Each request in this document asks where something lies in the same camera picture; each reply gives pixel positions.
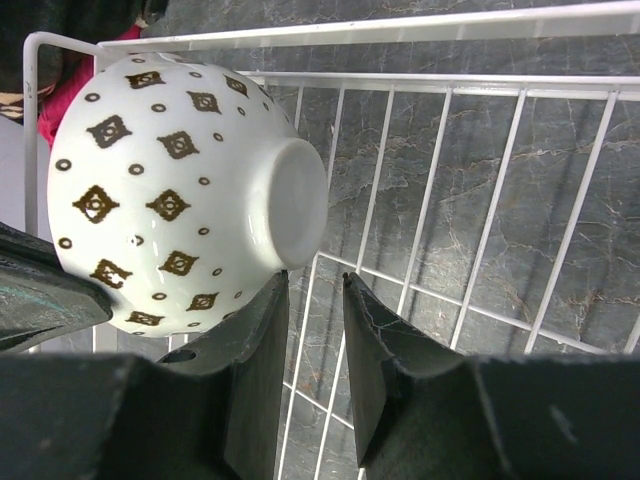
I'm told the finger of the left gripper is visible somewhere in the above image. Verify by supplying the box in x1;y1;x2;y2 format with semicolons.
1;223;113;353

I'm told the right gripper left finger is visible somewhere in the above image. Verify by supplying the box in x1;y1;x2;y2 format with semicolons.
159;271;289;479

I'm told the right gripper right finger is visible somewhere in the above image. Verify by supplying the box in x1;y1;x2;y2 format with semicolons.
343;272;462;468

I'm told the red patterned bowl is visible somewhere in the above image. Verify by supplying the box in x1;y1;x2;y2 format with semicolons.
47;53;328;338

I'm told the white wire dish rack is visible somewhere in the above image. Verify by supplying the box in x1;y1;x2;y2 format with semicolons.
22;0;640;480

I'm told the red cloth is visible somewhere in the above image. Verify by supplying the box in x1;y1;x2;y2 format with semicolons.
23;31;121;152

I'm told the black floral fleece blanket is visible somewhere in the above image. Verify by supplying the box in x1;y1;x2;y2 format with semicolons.
0;0;169;126

